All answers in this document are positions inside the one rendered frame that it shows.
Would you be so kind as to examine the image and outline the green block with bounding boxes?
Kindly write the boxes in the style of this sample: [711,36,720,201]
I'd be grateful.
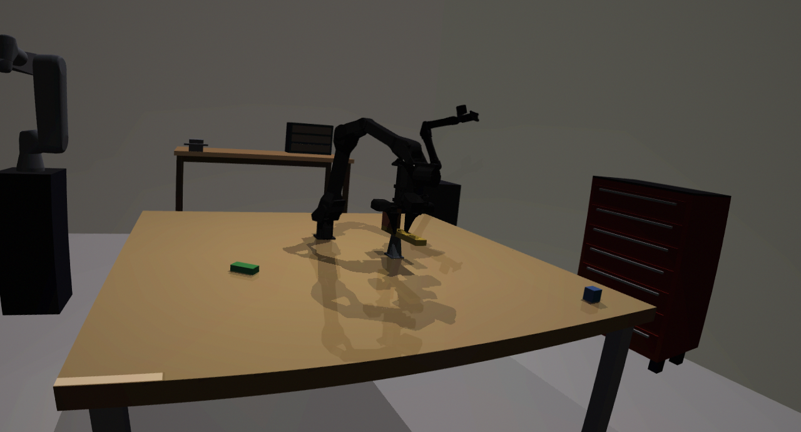
[230,261,259,275]

